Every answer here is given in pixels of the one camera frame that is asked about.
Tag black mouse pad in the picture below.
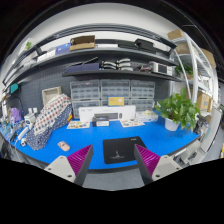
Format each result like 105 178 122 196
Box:
103 136 145 164

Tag white instrument on shelf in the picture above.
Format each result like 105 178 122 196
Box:
149 61 172 76

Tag white keyboard box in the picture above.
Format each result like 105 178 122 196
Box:
78 105 136 122

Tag right picture card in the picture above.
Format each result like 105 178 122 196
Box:
120 120 145 128

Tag green potted plant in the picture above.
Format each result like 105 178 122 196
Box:
155 87 200 131

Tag pink computer mouse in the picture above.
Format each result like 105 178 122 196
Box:
58 141 70 151

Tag small black box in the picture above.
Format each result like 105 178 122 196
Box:
92 118 109 127

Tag yellow label card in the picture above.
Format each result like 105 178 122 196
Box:
108 97 124 106

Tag blue box top shelf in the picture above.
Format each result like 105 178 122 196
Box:
55 43 71 55

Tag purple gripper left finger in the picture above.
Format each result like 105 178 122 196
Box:
44 144 94 187

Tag patterned fabric bag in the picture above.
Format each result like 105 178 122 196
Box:
26 94 72 150

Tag left picture card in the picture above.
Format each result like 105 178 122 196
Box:
67 121 90 129

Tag clear drawer organizer cabinets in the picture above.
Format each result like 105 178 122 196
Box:
70 79 155 118

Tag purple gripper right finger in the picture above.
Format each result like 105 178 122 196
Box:
133 143 183 186

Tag picture card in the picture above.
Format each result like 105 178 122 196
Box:
120 120 145 128
67 121 90 129

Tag white metal storage rack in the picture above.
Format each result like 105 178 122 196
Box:
168 29 218 116

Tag woven framed panel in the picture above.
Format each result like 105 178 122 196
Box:
42 86 62 105

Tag purple bottle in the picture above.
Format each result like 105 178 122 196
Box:
9 108 22 124

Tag cardboard box top shelf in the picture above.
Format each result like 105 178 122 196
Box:
70 35 95 51

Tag white plastic container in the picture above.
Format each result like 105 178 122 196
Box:
136 111 158 122

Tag blue table mat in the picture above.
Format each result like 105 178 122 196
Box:
9 116 202 171

